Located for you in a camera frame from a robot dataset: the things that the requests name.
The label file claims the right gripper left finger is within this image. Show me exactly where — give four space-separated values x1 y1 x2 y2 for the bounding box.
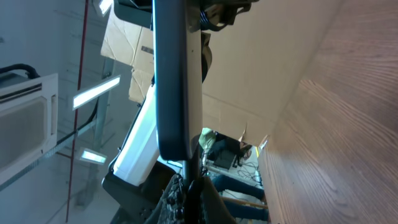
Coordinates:
146 174 185 224

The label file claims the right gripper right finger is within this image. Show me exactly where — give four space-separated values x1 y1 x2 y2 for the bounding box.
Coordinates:
199 177 236 224

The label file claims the Samsung Galaxy smartphone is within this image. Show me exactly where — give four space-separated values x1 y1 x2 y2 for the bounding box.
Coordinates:
153 0 202 161

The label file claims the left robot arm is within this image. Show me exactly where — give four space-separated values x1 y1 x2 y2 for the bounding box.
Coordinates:
102 0 209 223

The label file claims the seated person in jeans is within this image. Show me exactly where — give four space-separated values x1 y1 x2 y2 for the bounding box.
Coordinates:
199 128 269 222

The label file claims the ceiling light panel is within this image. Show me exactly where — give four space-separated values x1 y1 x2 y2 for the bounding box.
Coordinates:
72 75 121 110
78 147 107 165

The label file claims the cardboard sheet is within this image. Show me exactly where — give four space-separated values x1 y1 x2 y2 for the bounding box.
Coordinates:
101 8 154 103

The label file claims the white ceiling air conditioner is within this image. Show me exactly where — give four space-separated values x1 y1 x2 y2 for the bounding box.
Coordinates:
1 72 58 184

